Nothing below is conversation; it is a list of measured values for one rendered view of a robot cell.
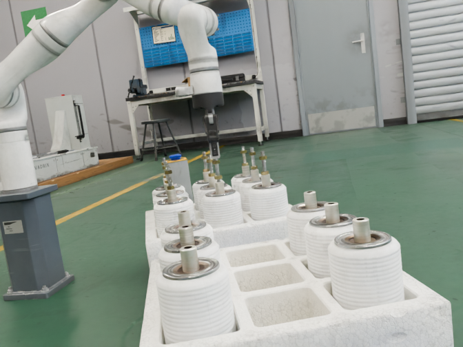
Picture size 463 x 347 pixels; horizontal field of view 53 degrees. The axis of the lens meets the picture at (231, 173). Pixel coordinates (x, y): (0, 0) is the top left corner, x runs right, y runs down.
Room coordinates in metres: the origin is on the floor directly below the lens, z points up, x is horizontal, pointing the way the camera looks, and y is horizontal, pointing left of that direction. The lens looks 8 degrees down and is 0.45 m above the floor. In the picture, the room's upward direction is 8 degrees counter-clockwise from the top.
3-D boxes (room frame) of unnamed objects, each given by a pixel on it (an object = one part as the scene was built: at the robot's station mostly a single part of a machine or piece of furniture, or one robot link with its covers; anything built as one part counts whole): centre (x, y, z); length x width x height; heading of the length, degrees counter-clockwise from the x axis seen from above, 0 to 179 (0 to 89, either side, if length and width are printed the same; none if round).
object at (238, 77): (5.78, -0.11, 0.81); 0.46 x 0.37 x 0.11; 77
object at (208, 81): (1.13, 0.05, 0.53); 0.11 x 0.09 x 0.06; 93
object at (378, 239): (0.61, -0.17, 0.25); 0.08 x 0.08 x 0.01
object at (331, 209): (0.73, -0.15, 0.26); 0.02 x 0.02 x 0.03
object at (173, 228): (0.82, 0.10, 0.25); 0.08 x 0.08 x 0.01
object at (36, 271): (1.33, 0.61, 0.15); 0.15 x 0.15 x 0.30; 77
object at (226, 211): (1.13, 0.03, 0.16); 0.10 x 0.10 x 0.18
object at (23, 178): (1.33, 0.61, 0.39); 0.09 x 0.09 x 0.17; 77
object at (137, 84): (5.69, 0.99, 0.87); 0.41 x 0.17 x 0.25; 167
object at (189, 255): (0.59, 0.07, 0.26); 0.02 x 0.02 x 0.03
